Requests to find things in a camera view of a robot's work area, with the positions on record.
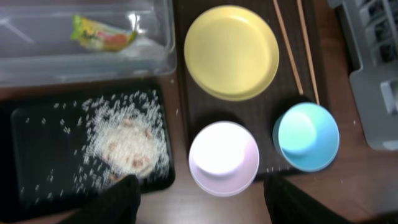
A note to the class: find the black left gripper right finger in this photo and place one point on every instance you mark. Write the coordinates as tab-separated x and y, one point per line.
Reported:
286	204

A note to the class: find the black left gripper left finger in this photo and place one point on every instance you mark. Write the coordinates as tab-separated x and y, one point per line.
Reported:
118	205

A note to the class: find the pile of rice leftovers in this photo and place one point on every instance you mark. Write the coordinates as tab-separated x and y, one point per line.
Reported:
124	143

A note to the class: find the blue plastic bowl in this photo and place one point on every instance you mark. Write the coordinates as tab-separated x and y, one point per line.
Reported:
307	137

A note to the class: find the white pink bowl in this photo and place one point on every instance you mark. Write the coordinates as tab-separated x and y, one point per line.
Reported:
224	159

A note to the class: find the white tissue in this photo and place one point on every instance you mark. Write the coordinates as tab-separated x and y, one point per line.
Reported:
143	49

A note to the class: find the green yellow snack wrapper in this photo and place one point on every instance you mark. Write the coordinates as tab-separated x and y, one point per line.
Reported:
95	35

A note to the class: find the black waste tray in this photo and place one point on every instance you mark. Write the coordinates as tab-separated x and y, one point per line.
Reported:
13	207

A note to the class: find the grey dishwasher rack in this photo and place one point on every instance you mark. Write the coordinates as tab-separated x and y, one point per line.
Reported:
370	31

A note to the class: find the dark brown serving tray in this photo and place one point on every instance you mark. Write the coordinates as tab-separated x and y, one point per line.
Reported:
258	114

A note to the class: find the yellow plastic plate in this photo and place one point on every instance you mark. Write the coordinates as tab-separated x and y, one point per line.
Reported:
231	53

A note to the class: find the clear plastic bin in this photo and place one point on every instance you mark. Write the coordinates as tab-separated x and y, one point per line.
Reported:
47	42

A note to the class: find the left wooden chopstick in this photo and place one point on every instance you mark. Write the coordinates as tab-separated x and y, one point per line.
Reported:
288	47

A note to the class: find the wooden chopstick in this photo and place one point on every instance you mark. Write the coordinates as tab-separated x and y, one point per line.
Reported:
288	47
308	50

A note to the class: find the right wooden chopstick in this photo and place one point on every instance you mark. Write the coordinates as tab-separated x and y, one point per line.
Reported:
308	50

